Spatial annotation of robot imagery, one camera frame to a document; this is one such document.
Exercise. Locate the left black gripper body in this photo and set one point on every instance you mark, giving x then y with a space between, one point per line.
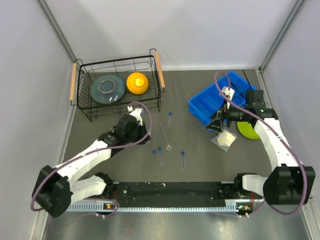
138 132

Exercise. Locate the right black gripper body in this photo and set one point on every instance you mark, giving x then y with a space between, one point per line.
234 114

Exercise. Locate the plastic bag of cotton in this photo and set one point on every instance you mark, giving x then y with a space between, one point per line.
224 139

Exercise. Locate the glass stirring rod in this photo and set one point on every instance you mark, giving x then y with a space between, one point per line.
168 146

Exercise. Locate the black wire ring stand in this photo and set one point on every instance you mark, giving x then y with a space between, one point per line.
240 82

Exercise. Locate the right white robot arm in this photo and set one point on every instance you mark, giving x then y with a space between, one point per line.
290 182

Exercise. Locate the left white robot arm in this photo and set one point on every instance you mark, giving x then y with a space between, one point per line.
58 187

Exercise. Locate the lime green plate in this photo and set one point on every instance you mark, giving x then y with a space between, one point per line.
246 129

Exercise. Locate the blue plastic divided bin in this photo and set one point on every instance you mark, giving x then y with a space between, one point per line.
205 103

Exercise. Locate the blue-capped test tube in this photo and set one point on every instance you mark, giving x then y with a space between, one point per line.
170 119
183 160
154 152
161 155

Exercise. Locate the orange ribbed bowl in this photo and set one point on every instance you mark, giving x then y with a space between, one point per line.
137 83

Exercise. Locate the blue ceramic plate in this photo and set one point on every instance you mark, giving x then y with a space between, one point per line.
107 89

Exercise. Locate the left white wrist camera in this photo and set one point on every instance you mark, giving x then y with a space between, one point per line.
137 113

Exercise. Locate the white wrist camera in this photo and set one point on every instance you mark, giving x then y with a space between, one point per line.
137 113
227 93

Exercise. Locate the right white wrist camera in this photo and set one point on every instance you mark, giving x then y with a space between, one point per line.
227 93

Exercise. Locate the black wire basket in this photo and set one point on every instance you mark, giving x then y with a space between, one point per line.
83 74

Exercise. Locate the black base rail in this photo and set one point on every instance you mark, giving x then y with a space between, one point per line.
173 194

